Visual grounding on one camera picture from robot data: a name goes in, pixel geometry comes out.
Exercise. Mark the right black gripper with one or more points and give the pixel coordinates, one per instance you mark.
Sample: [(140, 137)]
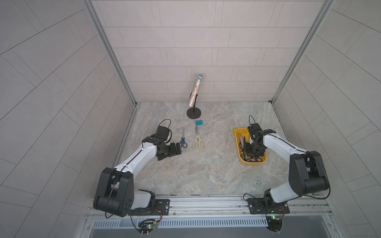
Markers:
[(259, 153)]

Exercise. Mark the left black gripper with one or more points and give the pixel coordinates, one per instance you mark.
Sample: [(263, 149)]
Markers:
[(173, 151)]

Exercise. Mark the yellow storage box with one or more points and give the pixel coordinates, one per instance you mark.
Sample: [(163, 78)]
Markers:
[(244, 132)]

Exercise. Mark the blue handled scissors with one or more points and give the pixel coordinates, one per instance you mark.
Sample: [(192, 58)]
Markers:
[(183, 143)]

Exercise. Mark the beige kitchen scissors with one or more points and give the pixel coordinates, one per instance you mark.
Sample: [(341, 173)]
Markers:
[(197, 143)]

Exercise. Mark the pink kitchen scissors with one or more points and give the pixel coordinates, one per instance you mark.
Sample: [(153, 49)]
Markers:
[(242, 143)]

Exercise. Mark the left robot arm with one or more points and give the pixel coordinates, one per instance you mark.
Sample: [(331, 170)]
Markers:
[(115, 193)]

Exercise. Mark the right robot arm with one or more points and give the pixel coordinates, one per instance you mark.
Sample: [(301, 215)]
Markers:
[(306, 174)]

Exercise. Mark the teal sponge block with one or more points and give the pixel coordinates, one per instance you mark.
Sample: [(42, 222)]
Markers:
[(199, 122)]

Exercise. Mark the black microphone stand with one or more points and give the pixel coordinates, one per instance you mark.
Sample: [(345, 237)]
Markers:
[(194, 112)]

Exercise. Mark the glitter microphone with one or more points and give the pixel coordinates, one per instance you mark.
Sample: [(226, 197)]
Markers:
[(194, 92)]

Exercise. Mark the left circuit board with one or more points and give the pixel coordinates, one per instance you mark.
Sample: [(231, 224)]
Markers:
[(147, 226)]

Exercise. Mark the circuit board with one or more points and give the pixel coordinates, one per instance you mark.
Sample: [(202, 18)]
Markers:
[(274, 224), (147, 226)]

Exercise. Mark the right circuit board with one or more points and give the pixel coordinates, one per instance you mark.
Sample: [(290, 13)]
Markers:
[(274, 224)]

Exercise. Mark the black handled scissors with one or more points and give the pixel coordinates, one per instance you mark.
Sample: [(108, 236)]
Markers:
[(252, 157)]

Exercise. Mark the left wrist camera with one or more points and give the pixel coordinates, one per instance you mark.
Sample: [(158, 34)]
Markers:
[(163, 133)]

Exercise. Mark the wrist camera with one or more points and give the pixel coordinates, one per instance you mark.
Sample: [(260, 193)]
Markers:
[(163, 133), (253, 128)]

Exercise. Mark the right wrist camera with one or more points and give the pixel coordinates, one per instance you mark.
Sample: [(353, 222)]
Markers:
[(253, 128)]

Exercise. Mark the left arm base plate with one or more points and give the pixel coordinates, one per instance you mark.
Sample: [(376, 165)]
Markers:
[(159, 207)]

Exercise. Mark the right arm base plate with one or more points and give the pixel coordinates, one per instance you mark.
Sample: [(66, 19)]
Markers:
[(268, 206)]

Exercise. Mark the aluminium rail frame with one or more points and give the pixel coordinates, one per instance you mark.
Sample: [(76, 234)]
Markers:
[(228, 209)]

